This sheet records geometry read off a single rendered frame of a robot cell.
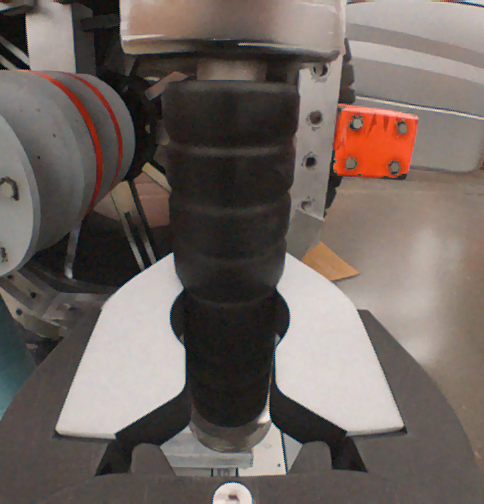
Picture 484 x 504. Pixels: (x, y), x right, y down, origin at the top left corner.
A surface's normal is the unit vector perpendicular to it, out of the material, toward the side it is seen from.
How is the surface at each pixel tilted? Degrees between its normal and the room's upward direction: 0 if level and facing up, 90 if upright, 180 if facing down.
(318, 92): 90
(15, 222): 90
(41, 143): 71
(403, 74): 90
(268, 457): 0
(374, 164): 90
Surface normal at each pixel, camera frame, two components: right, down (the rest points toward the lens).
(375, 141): 0.04, 0.50
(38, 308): 0.73, -0.61
